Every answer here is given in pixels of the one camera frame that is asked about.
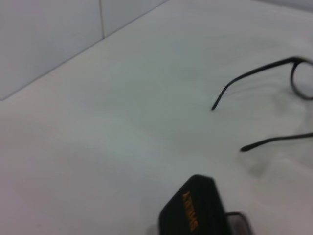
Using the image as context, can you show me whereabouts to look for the black glasses case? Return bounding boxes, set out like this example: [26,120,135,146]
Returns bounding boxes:
[157,174,251,235]

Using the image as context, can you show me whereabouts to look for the black framed glasses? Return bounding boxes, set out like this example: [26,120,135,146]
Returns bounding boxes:
[211,56,313,153]

